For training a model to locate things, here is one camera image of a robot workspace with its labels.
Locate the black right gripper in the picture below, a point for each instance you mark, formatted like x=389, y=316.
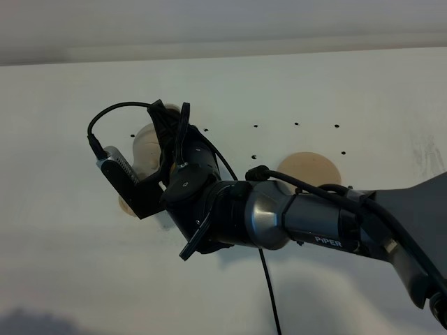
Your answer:
x=208, y=211

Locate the tan teapot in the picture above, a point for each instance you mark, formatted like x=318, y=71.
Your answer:
x=146, y=151

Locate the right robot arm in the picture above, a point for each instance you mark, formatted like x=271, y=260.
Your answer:
x=268, y=209

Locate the large tan teapot saucer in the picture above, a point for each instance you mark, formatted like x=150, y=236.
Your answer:
x=311, y=168

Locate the near tan cup saucer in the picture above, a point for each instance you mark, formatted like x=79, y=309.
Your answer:
x=125, y=207

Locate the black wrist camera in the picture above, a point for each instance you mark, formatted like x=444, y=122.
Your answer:
x=143, y=196

